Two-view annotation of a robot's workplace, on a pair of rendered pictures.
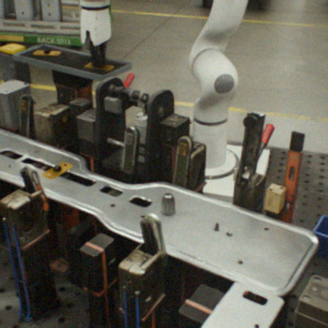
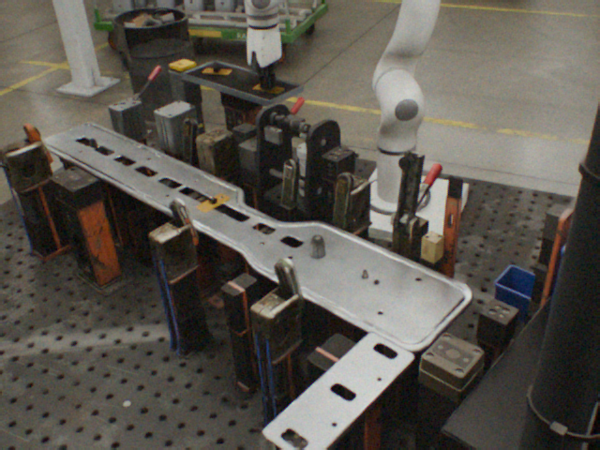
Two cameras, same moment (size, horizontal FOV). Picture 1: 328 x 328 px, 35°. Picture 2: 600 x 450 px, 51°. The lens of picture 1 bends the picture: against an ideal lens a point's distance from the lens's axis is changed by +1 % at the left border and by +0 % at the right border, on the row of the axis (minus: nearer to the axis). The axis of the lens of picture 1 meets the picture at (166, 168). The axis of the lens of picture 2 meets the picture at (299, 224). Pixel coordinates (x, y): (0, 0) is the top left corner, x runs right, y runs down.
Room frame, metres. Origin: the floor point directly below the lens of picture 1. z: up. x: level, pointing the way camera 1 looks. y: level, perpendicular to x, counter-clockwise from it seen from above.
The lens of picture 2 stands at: (-0.11, -0.18, 1.81)
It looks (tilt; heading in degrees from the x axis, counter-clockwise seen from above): 34 degrees down; 11
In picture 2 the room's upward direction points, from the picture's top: 3 degrees counter-clockwise
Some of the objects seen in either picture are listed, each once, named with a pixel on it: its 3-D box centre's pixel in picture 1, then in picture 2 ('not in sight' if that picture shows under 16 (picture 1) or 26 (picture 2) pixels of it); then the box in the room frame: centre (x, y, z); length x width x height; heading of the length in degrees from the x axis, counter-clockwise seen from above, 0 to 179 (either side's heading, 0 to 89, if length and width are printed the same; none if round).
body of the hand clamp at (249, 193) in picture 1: (244, 235); (407, 283); (1.04, -0.20, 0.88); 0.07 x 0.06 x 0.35; 148
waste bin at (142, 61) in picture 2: not in sight; (158, 69); (3.79, 1.50, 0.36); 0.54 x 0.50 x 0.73; 163
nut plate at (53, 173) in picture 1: (57, 168); (213, 201); (1.15, 0.28, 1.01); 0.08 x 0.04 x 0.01; 147
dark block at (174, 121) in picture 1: (174, 187); (338, 226); (1.21, -0.02, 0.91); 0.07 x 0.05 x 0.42; 148
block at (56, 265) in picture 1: (67, 217); (224, 250); (1.16, 0.28, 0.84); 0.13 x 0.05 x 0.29; 148
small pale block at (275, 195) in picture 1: (268, 252); (427, 304); (0.96, -0.24, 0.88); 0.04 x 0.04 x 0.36; 58
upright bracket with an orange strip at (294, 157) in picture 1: (285, 227); (445, 277); (0.97, -0.28, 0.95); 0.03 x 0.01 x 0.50; 58
